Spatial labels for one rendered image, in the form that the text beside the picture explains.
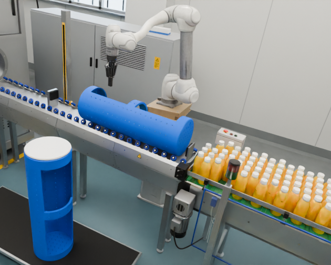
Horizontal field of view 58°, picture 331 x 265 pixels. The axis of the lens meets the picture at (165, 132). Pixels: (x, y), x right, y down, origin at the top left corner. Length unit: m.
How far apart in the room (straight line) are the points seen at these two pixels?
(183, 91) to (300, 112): 2.65
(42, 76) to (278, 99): 3.50
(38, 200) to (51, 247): 0.57
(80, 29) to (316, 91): 3.30
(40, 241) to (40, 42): 3.08
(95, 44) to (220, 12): 1.85
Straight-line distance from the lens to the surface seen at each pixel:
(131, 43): 2.05
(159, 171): 2.19
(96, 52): 4.13
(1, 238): 2.74
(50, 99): 2.80
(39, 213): 2.20
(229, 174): 1.66
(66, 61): 3.04
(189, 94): 2.44
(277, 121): 4.85
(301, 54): 4.59
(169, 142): 2.04
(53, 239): 2.63
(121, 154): 2.32
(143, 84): 3.85
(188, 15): 2.31
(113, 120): 2.24
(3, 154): 3.64
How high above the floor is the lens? 2.08
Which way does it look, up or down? 27 degrees down
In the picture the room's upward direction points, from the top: 8 degrees clockwise
